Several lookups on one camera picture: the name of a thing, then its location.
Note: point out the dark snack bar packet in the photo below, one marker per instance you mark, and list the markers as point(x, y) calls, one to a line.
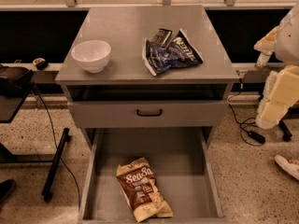
point(161, 38)

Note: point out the blue chip bag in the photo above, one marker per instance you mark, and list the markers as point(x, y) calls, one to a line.
point(179, 53)

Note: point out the black shoe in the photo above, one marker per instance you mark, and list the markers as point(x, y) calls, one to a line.
point(6, 189)

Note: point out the grey top drawer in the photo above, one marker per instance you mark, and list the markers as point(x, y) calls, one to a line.
point(120, 112)

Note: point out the white red sneaker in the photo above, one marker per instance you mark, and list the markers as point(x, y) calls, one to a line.
point(289, 166)

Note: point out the white ceramic bowl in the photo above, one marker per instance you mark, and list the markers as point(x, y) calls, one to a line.
point(92, 56)

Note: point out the clear plastic bottle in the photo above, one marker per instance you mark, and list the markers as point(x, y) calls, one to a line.
point(263, 59)

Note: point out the black bag on table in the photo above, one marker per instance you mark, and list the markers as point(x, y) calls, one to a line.
point(14, 81)

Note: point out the small tape measure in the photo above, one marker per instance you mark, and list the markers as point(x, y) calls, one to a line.
point(40, 63)

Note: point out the black drawer handle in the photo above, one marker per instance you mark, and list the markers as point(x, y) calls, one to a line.
point(149, 114)

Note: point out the grey drawer cabinet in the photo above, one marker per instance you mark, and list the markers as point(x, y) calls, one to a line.
point(125, 29)

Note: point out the open grey middle drawer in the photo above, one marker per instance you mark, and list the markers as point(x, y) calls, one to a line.
point(177, 156)

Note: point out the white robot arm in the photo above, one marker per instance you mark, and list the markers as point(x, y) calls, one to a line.
point(287, 48)

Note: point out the brown sea salt chip bag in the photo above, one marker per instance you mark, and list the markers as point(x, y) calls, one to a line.
point(138, 184)

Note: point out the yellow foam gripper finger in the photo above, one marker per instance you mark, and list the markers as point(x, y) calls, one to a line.
point(267, 44)
point(281, 91)

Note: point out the black power adapter with cable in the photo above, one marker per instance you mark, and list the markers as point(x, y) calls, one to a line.
point(248, 136)

